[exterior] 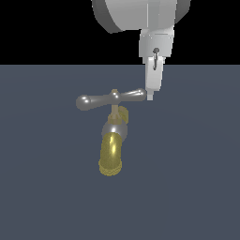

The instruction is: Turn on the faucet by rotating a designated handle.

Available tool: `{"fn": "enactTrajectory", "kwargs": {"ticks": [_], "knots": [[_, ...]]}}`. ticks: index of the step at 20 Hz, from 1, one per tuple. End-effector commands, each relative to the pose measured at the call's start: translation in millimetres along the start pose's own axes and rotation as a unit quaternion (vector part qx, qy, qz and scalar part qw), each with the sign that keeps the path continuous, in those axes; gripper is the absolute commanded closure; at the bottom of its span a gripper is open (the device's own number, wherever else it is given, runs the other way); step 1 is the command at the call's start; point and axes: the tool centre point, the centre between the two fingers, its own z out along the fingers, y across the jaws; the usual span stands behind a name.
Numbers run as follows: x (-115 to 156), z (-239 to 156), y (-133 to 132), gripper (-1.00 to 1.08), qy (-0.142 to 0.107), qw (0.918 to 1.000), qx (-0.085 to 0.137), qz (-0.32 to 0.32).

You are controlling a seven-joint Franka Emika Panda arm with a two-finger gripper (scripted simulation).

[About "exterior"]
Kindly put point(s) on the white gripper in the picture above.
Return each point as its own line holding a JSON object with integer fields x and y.
{"x": 150, "y": 42}

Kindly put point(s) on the brass and silver faucet body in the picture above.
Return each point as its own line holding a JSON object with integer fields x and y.
{"x": 111, "y": 146}

